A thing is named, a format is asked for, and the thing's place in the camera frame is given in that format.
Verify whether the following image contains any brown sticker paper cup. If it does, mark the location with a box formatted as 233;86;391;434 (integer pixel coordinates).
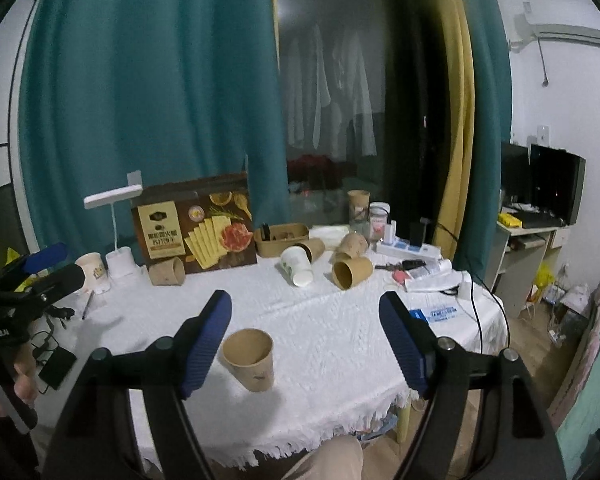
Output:
221;328;274;392

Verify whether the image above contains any brown paper cup by box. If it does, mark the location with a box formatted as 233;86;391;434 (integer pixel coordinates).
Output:
148;257;186;286

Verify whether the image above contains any brown paper cup open front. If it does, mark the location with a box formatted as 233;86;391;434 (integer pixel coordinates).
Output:
332;257;374;290

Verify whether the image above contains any brown paper cup lying back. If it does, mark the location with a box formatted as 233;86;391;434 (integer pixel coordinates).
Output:
334;232;368;261

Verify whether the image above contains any white paper cup green print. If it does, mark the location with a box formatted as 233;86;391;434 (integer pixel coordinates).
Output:
280;246;314;287

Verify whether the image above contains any upright brown cup back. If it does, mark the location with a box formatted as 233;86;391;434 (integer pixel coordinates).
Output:
348;190;370;233

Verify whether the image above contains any left hand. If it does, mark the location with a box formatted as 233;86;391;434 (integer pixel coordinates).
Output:
0;342;38;417

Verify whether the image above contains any yellow plastic bag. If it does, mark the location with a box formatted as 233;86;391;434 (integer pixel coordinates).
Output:
1;247;36;292

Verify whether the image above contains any black pen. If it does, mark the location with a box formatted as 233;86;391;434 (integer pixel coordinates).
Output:
82;290;94;320

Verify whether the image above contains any blue white card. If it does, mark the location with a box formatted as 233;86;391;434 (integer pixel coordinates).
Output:
410;306;458;324

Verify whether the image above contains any cream ceramic mug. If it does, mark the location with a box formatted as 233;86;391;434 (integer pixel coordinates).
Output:
76;252;111;295

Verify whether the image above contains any white tube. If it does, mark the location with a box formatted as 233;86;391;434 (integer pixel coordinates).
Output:
404;259;456;292

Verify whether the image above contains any white desk lamp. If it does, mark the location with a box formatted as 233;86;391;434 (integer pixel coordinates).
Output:
83;183;143;281

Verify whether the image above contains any black power adapter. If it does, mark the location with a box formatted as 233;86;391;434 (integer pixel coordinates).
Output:
38;347;76;390

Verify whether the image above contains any white lace tablecloth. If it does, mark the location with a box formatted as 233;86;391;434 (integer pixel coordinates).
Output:
29;224;512;470

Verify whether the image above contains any white small desk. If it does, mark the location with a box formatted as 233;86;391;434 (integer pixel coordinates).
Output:
484;222;570;318

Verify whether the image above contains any cracker gift box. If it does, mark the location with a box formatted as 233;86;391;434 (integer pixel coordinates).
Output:
132;172;257;274

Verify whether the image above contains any clear jar white lid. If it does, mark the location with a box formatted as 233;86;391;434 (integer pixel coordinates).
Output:
368;202;390;242

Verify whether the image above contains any brown paper tray box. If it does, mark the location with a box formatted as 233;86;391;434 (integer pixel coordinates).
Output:
253;223;309;258

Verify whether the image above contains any beige trouser leg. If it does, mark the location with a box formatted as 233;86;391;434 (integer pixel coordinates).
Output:
283;436;364;480

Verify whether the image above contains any black monitor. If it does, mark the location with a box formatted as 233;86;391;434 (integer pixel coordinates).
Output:
501;143;586;229

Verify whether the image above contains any teal curtain left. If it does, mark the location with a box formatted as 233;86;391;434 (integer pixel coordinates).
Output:
19;0;290;257

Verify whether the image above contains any teal curtain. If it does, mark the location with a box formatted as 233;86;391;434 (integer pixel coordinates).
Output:
454;0;513;280
19;0;290;257

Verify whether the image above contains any yellow curtain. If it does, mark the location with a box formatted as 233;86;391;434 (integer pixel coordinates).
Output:
434;0;475;259

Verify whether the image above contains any teal curtain right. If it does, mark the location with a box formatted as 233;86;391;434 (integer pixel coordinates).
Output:
454;0;513;280

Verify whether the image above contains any white air conditioner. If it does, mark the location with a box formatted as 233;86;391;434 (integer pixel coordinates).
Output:
506;12;600;52

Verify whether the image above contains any black charger cable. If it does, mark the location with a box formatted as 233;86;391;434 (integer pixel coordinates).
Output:
29;303;77;396

